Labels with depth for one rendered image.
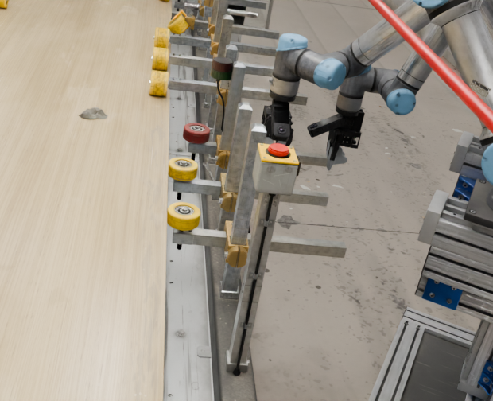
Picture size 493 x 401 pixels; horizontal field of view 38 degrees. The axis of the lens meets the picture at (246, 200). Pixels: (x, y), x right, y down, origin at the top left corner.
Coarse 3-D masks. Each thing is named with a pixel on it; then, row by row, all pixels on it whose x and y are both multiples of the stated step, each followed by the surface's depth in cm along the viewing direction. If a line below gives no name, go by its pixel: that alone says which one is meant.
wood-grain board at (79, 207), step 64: (64, 0) 316; (128, 0) 333; (0, 64) 236; (64, 64) 246; (128, 64) 256; (0, 128) 195; (64, 128) 201; (128, 128) 208; (0, 192) 166; (64, 192) 171; (128, 192) 175; (0, 256) 144; (64, 256) 148; (128, 256) 151; (0, 320) 128; (64, 320) 130; (128, 320) 133; (0, 384) 114; (64, 384) 117; (128, 384) 119
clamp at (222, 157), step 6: (216, 138) 220; (216, 144) 218; (216, 150) 216; (222, 150) 212; (228, 150) 213; (216, 156) 213; (222, 156) 211; (228, 156) 211; (216, 162) 214; (222, 162) 212; (222, 168) 213
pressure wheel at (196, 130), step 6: (186, 126) 215; (192, 126) 216; (198, 126) 215; (204, 126) 217; (186, 132) 213; (192, 132) 212; (198, 132) 212; (204, 132) 213; (186, 138) 213; (192, 138) 212; (198, 138) 212; (204, 138) 213; (192, 156) 219
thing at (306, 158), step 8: (192, 144) 216; (200, 144) 216; (208, 144) 217; (192, 152) 217; (200, 152) 217; (208, 152) 218; (296, 152) 222; (304, 152) 223; (304, 160) 222; (312, 160) 222; (320, 160) 222
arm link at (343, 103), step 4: (340, 96) 212; (336, 100) 215; (340, 100) 213; (344, 100) 212; (348, 100) 211; (352, 100) 211; (356, 100) 211; (360, 100) 212; (336, 104) 215; (340, 104) 213; (344, 104) 212; (348, 104) 212; (352, 104) 211; (356, 104) 212; (360, 104) 213; (340, 108) 213; (344, 108) 212; (348, 108) 212; (352, 108) 212; (356, 108) 213
